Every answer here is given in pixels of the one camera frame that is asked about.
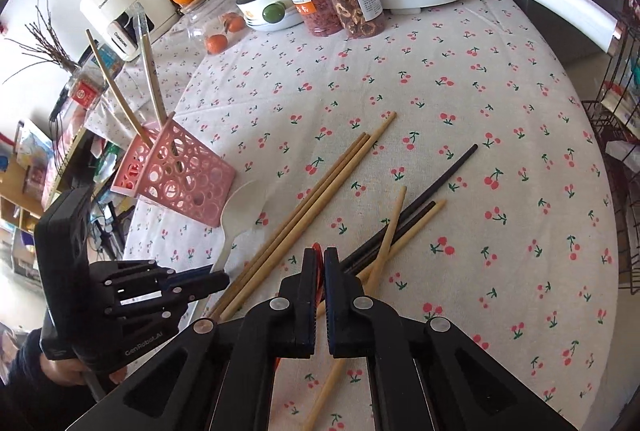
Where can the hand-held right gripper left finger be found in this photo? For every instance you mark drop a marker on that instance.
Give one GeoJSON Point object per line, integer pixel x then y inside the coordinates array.
{"type": "Point", "coordinates": [302, 311]}

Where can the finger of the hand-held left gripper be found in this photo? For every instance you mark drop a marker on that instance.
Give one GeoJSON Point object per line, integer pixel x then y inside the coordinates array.
{"type": "Point", "coordinates": [135, 273]}
{"type": "Point", "coordinates": [200, 286]}

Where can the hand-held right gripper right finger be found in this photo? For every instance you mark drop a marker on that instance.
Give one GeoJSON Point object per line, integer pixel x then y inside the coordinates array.
{"type": "Point", "coordinates": [341, 311]}

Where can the red plastic spoon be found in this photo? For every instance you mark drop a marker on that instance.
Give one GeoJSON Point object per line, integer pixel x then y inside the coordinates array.
{"type": "Point", "coordinates": [318, 276]}

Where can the white plastic spoon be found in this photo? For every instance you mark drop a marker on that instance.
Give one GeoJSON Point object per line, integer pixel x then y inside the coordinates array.
{"type": "Point", "coordinates": [240, 211]}

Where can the pink perforated utensil holder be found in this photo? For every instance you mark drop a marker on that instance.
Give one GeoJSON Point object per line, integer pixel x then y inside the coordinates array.
{"type": "Point", "coordinates": [190, 181]}

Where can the dark brown chopstick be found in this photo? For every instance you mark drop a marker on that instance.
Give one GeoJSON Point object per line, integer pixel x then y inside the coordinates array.
{"type": "Point", "coordinates": [417, 216]}

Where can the black chopstick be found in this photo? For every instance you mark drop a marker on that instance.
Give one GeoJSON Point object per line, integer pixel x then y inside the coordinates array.
{"type": "Point", "coordinates": [440, 178]}

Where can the person's left forearm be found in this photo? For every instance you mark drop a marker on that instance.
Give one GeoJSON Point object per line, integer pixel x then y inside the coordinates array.
{"type": "Point", "coordinates": [30, 401]}

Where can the person's left hand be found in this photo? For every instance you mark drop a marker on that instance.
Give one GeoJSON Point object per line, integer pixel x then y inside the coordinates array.
{"type": "Point", "coordinates": [62, 368]}

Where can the wooden shelf unit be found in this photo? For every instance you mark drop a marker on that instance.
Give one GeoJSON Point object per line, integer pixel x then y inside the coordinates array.
{"type": "Point", "coordinates": [10, 183]}

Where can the floral side table cloth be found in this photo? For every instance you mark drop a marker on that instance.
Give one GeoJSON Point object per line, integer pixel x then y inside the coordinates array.
{"type": "Point", "coordinates": [107, 121]}

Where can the red label glass jar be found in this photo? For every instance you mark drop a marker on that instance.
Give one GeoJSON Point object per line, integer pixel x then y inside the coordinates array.
{"type": "Point", "coordinates": [85, 93]}

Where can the dried branches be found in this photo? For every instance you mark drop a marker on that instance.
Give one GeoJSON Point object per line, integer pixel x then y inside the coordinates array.
{"type": "Point", "coordinates": [50, 48]}

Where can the small tangerine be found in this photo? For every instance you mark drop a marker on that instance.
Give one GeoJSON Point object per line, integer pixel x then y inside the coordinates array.
{"type": "Point", "coordinates": [235, 22]}
{"type": "Point", "coordinates": [216, 43]}

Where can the glass jar with cork lid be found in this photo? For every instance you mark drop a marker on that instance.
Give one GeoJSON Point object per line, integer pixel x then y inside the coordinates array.
{"type": "Point", "coordinates": [200, 23]}

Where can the white bowl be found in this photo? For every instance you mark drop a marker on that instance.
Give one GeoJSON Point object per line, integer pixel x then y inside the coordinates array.
{"type": "Point", "coordinates": [290, 18]}

